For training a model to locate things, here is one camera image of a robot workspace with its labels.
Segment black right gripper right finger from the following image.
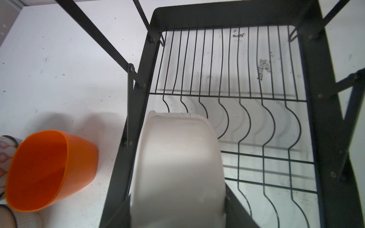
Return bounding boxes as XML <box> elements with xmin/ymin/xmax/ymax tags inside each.
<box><xmin>225</xmin><ymin>184</ymin><xmax>259</xmax><ymax>228</ymax></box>

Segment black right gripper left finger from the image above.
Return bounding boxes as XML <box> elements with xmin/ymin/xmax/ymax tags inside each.
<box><xmin>104</xmin><ymin>196</ymin><xmax>131</xmax><ymax>228</ymax></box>

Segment white plastic bowl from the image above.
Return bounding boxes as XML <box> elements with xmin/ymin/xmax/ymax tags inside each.
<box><xmin>130</xmin><ymin>111</ymin><xmax>226</xmax><ymax>228</ymax></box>

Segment orange plastic bowl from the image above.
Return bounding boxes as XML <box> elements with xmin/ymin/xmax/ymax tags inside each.
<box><xmin>5</xmin><ymin>130</ymin><xmax>98</xmax><ymax>212</ymax></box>

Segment patterned ceramic bowl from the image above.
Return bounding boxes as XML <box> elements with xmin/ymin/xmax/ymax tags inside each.
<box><xmin>1</xmin><ymin>135</ymin><xmax>23</xmax><ymax>205</ymax></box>

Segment black wire dish rack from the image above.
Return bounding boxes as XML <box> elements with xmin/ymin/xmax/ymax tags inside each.
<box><xmin>58</xmin><ymin>1</ymin><xmax>365</xmax><ymax>228</ymax></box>

